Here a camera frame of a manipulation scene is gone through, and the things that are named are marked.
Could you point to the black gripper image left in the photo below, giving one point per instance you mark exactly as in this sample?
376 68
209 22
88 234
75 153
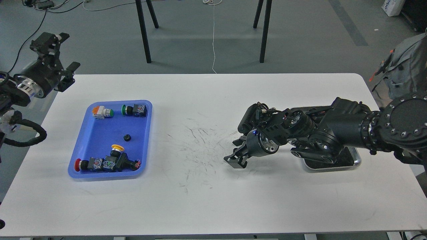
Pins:
38 79

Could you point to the silver metal tray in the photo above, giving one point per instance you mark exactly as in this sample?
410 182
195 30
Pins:
350 161

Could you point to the black table leg right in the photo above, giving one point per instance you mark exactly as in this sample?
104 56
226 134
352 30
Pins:
265 26

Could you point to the black table leg left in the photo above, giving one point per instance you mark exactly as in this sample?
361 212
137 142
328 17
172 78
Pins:
143 31

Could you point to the red push button switch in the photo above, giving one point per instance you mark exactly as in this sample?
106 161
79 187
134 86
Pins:
92 165

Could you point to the green push button switch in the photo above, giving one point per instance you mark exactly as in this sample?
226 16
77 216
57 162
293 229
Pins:
137 110

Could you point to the black switch with red wires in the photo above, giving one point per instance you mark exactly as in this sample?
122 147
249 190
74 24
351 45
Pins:
119 163

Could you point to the black table leg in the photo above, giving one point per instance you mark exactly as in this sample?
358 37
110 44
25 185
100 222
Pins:
265 26
143 31

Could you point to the blue plastic tray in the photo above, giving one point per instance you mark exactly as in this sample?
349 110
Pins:
96 137

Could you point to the white cardboard box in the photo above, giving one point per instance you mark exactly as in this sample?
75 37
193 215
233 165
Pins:
393 7

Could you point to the orange push button switch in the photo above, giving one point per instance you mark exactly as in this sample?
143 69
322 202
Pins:
100 112

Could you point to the yellow mushroom push button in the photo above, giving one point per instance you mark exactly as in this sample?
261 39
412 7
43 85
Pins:
116 150

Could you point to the grey backpack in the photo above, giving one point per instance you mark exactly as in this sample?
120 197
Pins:
404 70

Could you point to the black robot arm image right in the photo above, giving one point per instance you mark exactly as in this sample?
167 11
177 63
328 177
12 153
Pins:
400 127

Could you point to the black power strip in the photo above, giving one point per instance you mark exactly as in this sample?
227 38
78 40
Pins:
44 5

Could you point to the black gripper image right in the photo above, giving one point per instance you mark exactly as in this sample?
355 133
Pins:
258 145

